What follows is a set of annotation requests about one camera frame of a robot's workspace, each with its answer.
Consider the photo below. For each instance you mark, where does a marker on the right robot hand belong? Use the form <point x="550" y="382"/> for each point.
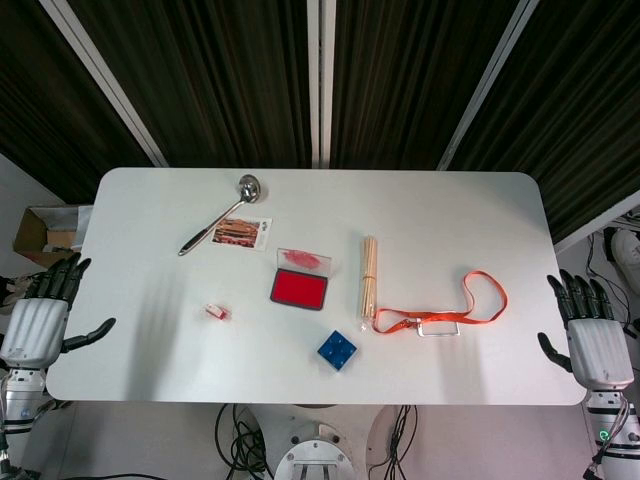
<point x="597" y="350"/>

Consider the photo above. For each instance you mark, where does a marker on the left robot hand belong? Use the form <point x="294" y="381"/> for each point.
<point x="35" y="325"/>

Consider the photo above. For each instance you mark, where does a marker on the white and red stamp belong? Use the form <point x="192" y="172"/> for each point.
<point x="216" y="311"/>

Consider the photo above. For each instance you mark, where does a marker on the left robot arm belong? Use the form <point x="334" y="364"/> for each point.
<point x="20" y="400"/>

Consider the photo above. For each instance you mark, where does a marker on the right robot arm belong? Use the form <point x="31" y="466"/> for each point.
<point x="612" y="430"/>

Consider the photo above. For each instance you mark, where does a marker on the cardboard box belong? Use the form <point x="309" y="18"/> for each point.
<point x="35" y="232"/>

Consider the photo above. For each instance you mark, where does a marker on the white shoe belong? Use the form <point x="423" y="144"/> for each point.
<point x="627" y="252"/>

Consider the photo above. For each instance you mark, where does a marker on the clear badge holder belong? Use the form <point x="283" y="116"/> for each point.
<point x="439" y="330"/>

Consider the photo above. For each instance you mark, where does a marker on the photo postcard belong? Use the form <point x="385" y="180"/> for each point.
<point x="242" y="233"/>

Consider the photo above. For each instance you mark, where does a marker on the wooden stick bundle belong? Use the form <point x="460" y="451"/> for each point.
<point x="369" y="280"/>

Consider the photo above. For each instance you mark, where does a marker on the steel ladle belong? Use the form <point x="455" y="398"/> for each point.
<point x="250" y="190"/>

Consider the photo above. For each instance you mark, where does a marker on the blue building block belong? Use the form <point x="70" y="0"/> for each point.
<point x="338" y="350"/>

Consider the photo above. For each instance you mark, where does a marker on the red ink pad clear lid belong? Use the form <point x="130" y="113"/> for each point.
<point x="297" y="289"/>

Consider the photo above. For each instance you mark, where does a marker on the robot torso base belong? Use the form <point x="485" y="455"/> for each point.
<point x="315" y="450"/>

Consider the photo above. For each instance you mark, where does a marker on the white frame post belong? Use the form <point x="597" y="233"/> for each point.
<point x="107" y="85"/>
<point x="487" y="85"/>
<point x="320" y="80"/>

